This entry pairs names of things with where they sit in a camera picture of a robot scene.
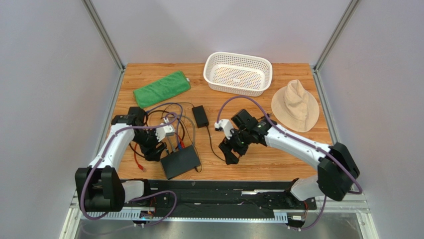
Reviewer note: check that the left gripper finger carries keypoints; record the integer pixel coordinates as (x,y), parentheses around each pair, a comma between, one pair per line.
(150,154)
(162,146)

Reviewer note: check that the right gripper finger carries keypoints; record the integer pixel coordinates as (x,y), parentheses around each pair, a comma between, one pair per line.
(225,147)
(230,157)

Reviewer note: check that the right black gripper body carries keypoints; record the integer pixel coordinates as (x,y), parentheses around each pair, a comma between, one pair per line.
(233,144)

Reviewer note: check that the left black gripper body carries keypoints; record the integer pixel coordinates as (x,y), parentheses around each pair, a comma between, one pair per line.
(147,141)

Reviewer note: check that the black network switch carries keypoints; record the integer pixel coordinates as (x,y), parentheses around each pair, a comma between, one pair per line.
(180,162)

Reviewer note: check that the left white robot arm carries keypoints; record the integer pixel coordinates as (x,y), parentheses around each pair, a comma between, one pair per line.
(98,185)

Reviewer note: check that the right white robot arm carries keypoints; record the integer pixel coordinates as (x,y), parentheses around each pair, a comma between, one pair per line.
(335,166)

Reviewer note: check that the black power adapter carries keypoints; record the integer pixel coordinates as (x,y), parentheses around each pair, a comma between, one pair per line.
(200,116)

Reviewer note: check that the green folded towel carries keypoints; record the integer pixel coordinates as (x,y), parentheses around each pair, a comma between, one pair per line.
(162,89)

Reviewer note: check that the beige bucket hat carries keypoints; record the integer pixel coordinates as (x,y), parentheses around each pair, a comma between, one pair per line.
(295,107)

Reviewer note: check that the white perforated plastic basket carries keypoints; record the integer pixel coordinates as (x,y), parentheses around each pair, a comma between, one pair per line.
(238,73)

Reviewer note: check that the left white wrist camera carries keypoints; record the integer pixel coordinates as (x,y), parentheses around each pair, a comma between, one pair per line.
(165,130)

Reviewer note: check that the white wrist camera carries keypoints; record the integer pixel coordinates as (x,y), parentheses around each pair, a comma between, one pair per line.
(225,126)
(165,130)

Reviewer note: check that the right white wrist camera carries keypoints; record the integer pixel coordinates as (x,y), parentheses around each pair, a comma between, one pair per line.
(225,126)

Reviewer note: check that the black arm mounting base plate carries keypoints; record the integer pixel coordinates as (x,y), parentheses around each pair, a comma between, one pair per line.
(221,199)

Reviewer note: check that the aluminium frame rail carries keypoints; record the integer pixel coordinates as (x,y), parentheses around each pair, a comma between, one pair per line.
(348,219)

